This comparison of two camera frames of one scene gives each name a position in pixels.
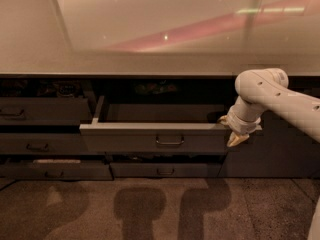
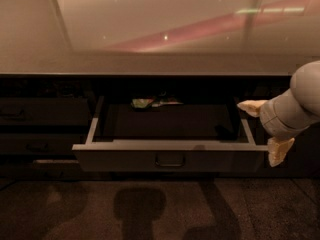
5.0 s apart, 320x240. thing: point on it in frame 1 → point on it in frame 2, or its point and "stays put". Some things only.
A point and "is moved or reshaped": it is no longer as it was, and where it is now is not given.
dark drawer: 45,111 stays put
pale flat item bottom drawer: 57,161 stays put
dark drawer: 156,128 is moved or reshaped
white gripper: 242,125 → 270,121
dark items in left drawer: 59,88 stays put
